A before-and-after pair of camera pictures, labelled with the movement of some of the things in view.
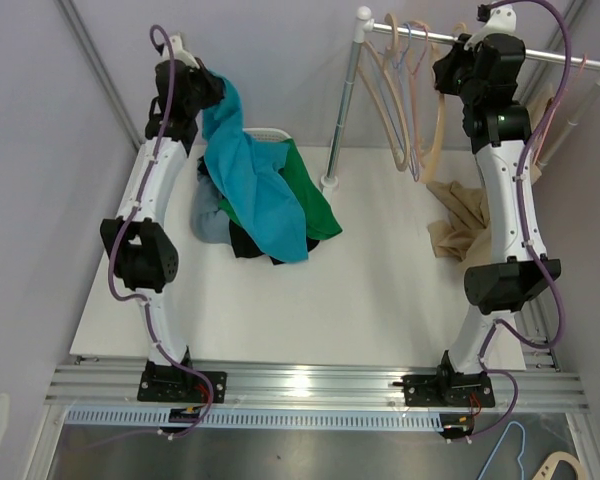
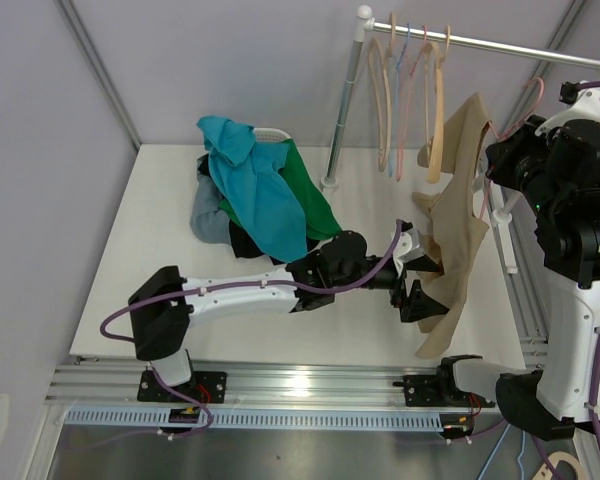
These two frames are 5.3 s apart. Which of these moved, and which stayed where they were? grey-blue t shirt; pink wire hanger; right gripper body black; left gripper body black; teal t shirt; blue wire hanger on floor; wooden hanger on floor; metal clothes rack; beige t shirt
Moved: right gripper body black; pink wire hanger; beige t shirt; left gripper body black; teal t shirt
Stayed: blue wire hanger on floor; metal clothes rack; grey-blue t shirt; wooden hanger on floor
